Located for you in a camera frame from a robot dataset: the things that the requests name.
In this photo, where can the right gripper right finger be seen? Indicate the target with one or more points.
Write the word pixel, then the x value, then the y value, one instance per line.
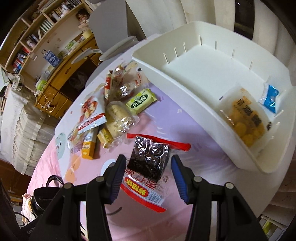
pixel 184 179

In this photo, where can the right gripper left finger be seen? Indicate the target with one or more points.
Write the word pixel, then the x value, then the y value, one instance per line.
pixel 113 176

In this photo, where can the dark seaweed snack packet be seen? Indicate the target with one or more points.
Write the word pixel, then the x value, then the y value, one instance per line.
pixel 148 179

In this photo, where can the clear bag brown pastry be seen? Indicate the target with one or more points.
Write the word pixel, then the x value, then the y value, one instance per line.
pixel 123 81

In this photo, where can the orange white snack box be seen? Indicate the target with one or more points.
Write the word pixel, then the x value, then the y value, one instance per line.
pixel 89 143

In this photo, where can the clear bag round pastry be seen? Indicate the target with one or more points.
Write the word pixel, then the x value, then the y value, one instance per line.
pixel 120 119

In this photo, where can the small yellow biscuit packet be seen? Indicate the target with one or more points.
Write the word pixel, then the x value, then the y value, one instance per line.
pixel 105 137

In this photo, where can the pink bed blanket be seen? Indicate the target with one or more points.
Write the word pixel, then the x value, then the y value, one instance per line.
pixel 47 165

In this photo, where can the green snack bar packet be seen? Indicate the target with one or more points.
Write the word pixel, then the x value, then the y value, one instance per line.
pixel 141 101

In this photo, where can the yellow egg-roll snack bag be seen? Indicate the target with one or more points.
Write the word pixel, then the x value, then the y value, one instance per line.
pixel 245 115

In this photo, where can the beige covered cabinet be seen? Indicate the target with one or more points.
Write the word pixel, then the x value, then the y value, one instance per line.
pixel 25 131

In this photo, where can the wooden desk with drawers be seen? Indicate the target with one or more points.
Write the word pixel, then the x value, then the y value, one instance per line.
pixel 68 80

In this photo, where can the blue white small packet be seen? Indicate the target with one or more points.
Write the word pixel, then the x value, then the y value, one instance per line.
pixel 268 97

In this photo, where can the white plastic organizer bin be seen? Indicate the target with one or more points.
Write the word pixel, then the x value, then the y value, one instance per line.
pixel 196 64

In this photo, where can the blue gift bag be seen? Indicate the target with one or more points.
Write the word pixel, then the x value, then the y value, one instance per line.
pixel 51 58

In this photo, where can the wooden bookshelf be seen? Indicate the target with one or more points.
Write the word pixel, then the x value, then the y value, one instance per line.
pixel 45 25

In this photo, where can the grey office chair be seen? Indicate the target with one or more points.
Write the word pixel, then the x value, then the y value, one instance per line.
pixel 109 26

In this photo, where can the floral white curtain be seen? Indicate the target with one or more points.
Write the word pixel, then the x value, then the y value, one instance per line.
pixel 253 19

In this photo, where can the black camera bag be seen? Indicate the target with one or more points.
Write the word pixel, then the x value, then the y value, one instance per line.
pixel 44 195

